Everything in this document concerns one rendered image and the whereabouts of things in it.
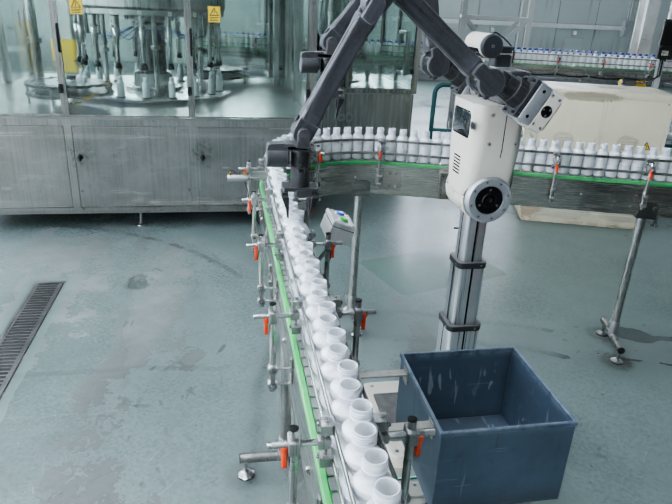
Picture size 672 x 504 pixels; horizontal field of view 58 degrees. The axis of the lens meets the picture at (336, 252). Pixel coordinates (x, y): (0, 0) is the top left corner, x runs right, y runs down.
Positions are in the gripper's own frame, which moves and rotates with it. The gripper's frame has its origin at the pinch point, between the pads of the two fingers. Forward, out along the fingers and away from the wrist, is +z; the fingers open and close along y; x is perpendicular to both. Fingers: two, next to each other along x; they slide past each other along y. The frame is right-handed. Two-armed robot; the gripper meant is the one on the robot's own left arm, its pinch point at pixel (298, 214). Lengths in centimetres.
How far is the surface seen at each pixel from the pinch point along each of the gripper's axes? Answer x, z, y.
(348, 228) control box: 11.3, 8.5, 17.8
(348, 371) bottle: -78, 2, 0
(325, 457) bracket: -87, 13, -5
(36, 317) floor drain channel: 165, 122, -129
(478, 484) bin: -72, 38, 33
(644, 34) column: 824, -41, 691
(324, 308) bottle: -55, 2, -1
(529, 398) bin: -53, 30, 53
